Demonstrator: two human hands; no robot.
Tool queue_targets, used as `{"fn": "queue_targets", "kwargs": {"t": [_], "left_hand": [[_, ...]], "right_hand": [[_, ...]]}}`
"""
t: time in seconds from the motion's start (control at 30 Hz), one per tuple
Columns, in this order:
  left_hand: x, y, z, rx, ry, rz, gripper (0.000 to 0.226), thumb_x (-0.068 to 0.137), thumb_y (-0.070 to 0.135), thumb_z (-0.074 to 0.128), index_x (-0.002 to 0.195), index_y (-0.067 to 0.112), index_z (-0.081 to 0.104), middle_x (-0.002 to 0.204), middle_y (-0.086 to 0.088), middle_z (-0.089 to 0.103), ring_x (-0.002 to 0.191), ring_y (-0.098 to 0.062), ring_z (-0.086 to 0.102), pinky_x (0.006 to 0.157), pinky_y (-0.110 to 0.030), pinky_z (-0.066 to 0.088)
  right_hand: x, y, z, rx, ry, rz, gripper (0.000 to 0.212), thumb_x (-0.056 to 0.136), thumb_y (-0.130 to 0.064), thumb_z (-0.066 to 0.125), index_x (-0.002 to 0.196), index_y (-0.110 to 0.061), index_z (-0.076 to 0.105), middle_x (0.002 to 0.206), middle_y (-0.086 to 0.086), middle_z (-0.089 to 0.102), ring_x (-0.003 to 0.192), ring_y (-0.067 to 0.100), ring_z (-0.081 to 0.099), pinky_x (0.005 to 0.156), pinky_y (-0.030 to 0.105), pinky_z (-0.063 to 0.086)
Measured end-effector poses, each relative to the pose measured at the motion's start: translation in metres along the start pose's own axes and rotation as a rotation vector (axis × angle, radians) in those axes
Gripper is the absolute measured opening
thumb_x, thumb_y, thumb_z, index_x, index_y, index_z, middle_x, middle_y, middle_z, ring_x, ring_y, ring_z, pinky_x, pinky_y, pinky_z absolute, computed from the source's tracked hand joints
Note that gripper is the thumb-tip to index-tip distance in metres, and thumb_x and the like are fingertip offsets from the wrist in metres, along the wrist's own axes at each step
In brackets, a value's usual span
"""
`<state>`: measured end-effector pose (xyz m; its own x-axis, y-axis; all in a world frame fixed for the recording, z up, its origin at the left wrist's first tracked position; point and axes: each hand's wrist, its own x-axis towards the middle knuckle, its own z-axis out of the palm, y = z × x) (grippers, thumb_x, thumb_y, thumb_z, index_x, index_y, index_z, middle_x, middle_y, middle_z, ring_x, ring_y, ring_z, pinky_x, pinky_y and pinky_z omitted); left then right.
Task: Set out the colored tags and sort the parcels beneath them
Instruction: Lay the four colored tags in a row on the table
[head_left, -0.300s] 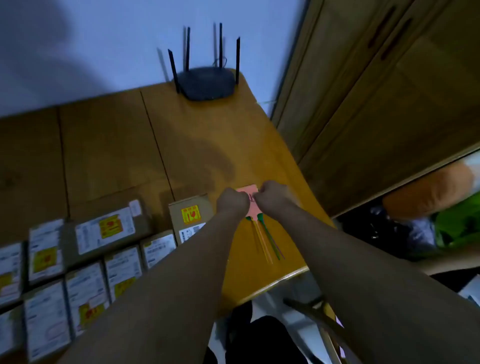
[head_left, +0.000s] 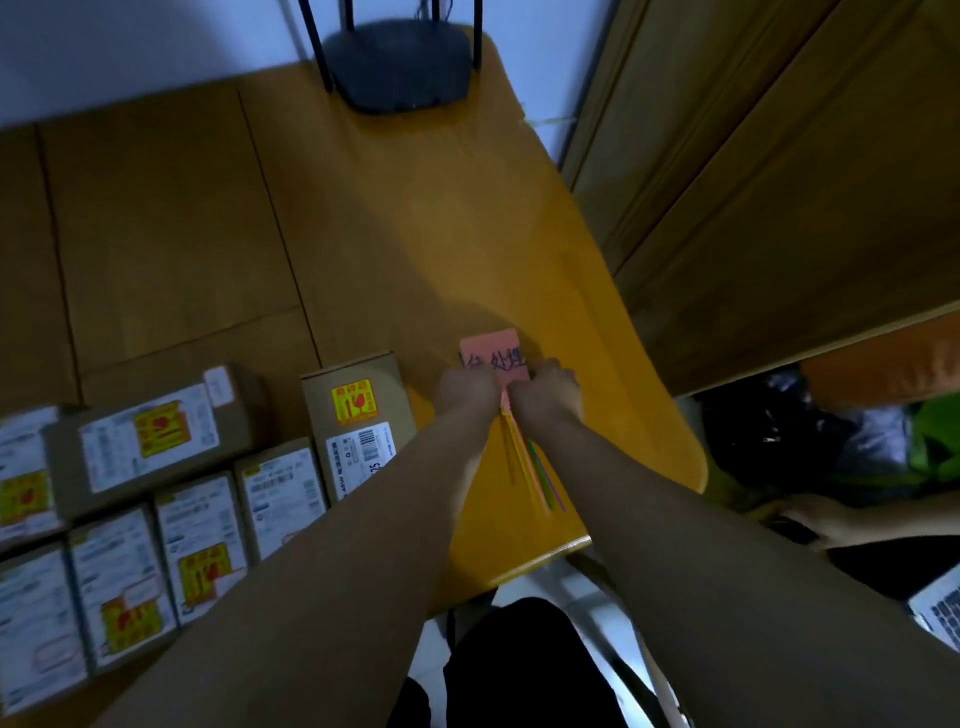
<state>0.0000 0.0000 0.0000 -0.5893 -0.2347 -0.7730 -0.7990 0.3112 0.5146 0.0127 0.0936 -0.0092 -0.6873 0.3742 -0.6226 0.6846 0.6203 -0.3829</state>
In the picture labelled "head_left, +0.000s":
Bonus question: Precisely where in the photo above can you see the black router with antennas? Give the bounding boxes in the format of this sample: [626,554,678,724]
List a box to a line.
[297,0,486,116]

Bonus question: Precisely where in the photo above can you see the person's left forearm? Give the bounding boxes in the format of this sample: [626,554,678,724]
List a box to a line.
[93,408,502,728]

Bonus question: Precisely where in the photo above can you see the person's right hand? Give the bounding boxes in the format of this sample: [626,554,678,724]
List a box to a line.
[508,358,585,445]

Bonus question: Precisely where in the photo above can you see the grey laptop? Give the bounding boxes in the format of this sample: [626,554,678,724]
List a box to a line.
[905,562,960,654]

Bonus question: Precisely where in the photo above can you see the cluster of small paper boxes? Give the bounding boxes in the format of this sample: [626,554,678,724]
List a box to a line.
[0,404,329,718]

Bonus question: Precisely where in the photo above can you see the person's right forearm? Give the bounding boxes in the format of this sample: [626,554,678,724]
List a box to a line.
[524,419,960,728]

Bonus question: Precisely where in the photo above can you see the wooden wardrobe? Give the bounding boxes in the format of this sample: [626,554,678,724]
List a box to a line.
[558,0,960,399]

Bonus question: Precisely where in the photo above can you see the pink label tag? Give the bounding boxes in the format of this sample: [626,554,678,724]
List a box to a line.
[458,328,531,414]

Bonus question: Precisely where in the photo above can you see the person's black shorts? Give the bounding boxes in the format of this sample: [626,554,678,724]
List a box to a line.
[386,596,631,728]

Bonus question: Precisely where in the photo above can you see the green label tag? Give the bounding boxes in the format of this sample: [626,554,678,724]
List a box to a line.
[524,438,560,513]

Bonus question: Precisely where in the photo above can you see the black plastic bag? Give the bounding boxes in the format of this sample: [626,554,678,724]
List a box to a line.
[693,365,920,500]

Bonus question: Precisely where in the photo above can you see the person's left hand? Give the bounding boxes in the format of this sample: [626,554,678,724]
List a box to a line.
[433,365,502,429]

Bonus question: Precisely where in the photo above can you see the another person's forearm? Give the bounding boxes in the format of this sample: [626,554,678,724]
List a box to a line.
[847,491,960,543]

